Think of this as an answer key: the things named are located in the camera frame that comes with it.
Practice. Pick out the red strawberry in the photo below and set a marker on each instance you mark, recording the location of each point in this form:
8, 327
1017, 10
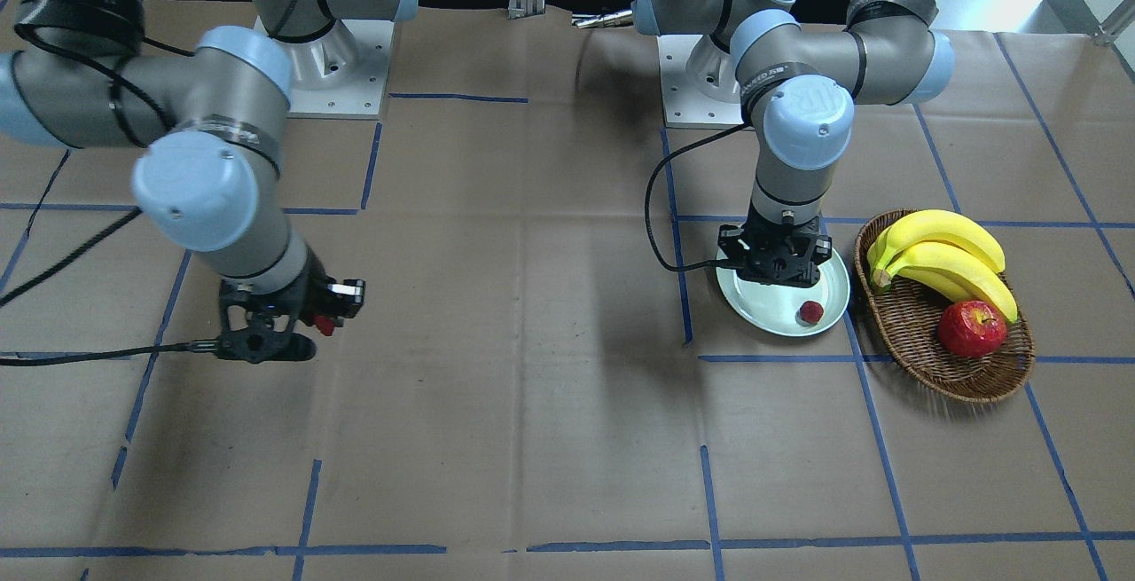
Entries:
811, 313
325, 325

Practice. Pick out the brown wicker basket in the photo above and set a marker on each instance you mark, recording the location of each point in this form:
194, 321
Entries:
906, 319

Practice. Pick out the yellow banana bunch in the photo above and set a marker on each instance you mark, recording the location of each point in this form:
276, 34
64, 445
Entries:
948, 246

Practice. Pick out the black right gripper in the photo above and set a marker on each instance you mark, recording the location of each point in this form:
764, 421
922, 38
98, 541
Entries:
312, 284

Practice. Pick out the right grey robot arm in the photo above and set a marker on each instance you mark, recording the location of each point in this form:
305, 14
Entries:
211, 121

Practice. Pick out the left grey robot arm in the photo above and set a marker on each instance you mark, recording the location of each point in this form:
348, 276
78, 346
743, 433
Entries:
798, 92

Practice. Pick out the red apple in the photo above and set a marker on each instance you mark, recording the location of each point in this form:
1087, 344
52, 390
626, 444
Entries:
971, 329

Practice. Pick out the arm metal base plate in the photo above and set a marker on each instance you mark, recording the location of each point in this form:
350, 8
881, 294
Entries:
342, 76
698, 84

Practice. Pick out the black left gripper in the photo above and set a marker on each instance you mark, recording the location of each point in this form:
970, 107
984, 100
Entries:
733, 247

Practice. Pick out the light green plate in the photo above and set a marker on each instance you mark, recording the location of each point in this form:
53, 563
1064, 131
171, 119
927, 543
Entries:
776, 309

